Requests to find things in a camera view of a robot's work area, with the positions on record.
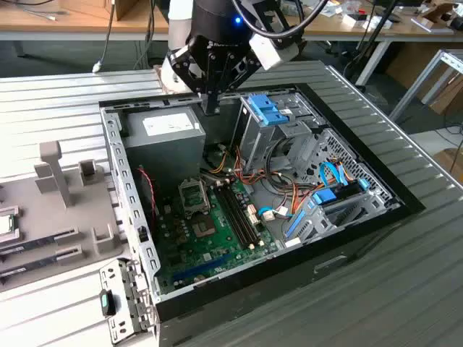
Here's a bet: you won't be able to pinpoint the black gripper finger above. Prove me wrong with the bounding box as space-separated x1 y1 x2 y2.
211 52 262 116
169 37 213 116

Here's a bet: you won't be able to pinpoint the silver CPU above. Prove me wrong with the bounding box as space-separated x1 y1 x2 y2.
0 215 16 236

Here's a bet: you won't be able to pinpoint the CPU socket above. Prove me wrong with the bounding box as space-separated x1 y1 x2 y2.
191 213 221 241

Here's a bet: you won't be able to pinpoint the blue plastic drive latch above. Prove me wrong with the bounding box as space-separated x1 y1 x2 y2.
248 93 294 127

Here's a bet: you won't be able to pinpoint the metal optical drive cage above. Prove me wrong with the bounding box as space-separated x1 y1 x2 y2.
231 93 323 174

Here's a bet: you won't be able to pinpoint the grey power supply unit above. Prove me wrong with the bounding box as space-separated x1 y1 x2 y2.
121 106 207 189

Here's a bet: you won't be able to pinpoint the brown cardboard box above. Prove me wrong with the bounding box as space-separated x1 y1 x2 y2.
432 147 463 181
421 68 463 116
59 0 140 21

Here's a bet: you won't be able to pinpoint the metal socket cover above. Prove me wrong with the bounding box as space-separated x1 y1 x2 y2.
178 178 211 219

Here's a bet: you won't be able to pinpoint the small white box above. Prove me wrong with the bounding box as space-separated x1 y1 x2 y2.
341 12 366 30

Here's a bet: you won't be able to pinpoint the white orange board power connector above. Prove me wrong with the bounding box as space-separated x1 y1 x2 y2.
247 203 262 226

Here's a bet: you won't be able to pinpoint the black RAM slot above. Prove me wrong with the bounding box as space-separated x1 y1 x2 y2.
219 184 255 249
224 184 260 247
228 182 264 245
215 186 251 251

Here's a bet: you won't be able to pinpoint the black stand pole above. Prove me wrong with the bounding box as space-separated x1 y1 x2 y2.
343 0 401 87

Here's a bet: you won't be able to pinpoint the blue disk carrier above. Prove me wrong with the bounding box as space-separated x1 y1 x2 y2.
284 179 370 240

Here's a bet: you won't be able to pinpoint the metal disk bay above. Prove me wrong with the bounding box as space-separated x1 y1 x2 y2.
281 179 377 250

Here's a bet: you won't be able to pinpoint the grey parts rack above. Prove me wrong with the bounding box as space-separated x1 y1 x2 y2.
0 140 126 294

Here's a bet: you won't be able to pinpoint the green motherboard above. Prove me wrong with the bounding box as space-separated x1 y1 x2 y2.
153 176 281 296

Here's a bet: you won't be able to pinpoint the blue expansion slot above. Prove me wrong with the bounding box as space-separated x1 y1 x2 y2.
171 252 233 287

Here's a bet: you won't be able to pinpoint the black PC case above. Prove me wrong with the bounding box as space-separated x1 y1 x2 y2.
98 82 427 347

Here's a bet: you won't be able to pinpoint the RAM stick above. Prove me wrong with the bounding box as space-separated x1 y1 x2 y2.
0 249 82 279
0 231 79 256

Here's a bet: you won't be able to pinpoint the teal plastic latch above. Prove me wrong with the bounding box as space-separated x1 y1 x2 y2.
99 288 117 318

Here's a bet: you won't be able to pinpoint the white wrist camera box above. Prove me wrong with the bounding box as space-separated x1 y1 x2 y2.
248 33 301 72

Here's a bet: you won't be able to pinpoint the orange yellow power wires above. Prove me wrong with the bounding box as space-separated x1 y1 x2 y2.
208 146 319 218

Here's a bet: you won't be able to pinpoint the black camera cable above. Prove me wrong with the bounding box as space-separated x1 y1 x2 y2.
231 0 328 39

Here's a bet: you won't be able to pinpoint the grey cable with plug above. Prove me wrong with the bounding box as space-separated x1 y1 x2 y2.
92 0 119 73

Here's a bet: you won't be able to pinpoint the red black twisted wire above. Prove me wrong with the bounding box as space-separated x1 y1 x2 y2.
138 165 160 227

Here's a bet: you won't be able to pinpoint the thin light blue wire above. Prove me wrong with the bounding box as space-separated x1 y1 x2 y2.
257 205 290 220

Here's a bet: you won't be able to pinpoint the flat blue data wire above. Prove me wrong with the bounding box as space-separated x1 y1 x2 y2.
320 161 350 187

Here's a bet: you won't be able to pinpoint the aluminium profile frame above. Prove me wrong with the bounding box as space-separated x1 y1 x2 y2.
388 48 463 122

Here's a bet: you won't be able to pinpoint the metal card retention bracket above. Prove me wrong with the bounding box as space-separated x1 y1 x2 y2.
98 257 157 345

